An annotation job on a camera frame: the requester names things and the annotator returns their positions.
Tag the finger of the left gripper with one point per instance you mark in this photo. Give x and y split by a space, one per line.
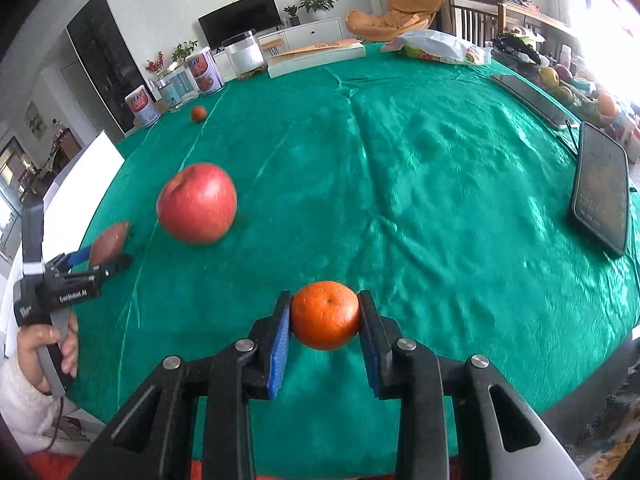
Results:
117 264
81 255

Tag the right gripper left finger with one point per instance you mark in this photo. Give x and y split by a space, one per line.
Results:
271 336

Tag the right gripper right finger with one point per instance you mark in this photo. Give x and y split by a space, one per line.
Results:
378 335

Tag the purple sweet potato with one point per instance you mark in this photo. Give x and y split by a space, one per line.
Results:
109 243

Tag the small tangerine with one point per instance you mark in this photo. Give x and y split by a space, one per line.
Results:
325 315

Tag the red apple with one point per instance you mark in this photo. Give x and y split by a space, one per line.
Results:
198 205

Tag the left forearm cream sleeve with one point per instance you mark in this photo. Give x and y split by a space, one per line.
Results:
29 414

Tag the left hand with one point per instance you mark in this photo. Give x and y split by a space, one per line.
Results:
30 338

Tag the white cardboard box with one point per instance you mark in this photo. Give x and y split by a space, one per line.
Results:
69 206

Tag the green tablecloth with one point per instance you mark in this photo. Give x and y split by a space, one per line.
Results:
423 182

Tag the red-label white can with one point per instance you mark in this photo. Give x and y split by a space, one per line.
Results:
142 106

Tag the small brown-red fruit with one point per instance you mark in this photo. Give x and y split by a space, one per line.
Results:
199 114

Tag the teal-label glass jar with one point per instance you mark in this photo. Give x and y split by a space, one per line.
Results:
177 88

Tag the red-label can with food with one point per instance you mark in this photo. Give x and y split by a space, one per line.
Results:
205 71

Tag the black bookshelf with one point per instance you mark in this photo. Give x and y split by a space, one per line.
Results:
106 58

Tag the black-lid white jar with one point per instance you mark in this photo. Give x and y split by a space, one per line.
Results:
245 55

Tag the black tablet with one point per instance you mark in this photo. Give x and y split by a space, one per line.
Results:
600 195

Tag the white flat book box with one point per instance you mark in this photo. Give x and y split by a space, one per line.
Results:
314 56

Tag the white tv cabinet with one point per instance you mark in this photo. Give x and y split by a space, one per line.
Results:
293 38

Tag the black television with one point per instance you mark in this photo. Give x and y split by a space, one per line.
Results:
238 17

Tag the white plastic bag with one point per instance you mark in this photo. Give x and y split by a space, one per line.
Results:
431 45

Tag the orange lounge chair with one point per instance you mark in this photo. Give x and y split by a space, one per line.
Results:
403 16

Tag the wooden railing crib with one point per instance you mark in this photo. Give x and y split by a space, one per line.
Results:
481 20

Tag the potted green plant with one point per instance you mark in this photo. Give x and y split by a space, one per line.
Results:
317 5

